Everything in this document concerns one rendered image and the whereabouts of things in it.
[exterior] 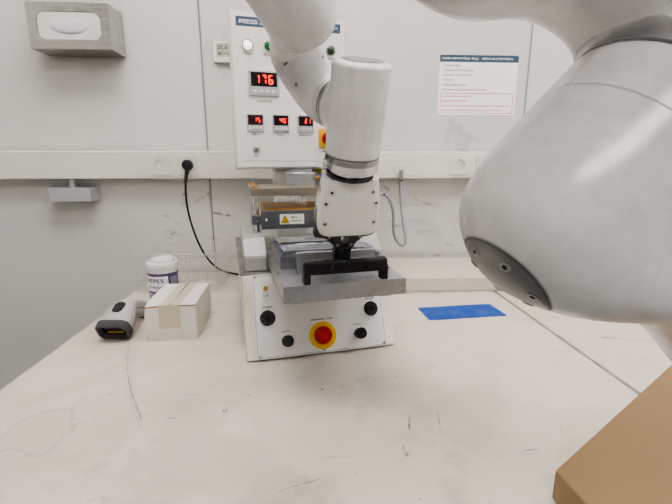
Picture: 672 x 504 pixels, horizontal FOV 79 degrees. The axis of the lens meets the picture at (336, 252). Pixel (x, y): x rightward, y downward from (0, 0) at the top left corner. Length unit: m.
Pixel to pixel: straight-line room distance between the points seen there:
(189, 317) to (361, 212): 0.55
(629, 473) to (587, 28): 0.47
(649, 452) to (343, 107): 0.55
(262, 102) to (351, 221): 0.66
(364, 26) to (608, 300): 1.50
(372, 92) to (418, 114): 1.07
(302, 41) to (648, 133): 0.37
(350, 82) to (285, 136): 0.68
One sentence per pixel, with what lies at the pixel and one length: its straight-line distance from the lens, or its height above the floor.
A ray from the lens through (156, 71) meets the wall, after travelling 1.71.
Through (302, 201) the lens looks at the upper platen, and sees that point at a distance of 1.10.
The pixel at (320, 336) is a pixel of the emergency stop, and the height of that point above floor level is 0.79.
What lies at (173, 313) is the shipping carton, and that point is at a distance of 1.05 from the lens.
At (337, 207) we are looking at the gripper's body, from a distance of 0.64.
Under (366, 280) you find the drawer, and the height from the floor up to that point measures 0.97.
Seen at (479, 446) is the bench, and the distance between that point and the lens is 0.72.
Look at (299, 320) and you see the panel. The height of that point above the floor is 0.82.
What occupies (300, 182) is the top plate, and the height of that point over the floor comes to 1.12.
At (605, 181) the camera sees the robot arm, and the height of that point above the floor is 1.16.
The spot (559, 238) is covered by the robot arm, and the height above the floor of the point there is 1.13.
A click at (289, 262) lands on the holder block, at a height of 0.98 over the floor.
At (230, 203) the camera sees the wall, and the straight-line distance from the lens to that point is 1.63.
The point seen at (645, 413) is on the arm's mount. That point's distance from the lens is 0.64.
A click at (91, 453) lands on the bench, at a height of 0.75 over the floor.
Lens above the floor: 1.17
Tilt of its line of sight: 13 degrees down
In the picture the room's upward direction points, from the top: straight up
